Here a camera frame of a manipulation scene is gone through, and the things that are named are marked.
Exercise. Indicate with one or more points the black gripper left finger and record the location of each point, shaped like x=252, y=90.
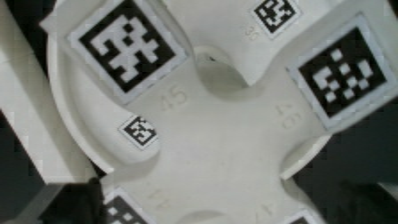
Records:
x=78, y=206

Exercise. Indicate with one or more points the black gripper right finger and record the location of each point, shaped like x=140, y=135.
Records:
x=367, y=206

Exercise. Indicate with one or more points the white round table top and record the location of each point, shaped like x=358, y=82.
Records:
x=90, y=133

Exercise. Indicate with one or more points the white cross-shaped table base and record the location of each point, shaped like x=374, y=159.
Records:
x=225, y=133

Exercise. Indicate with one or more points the white U-shaped boundary fence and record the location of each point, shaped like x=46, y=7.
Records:
x=28, y=105

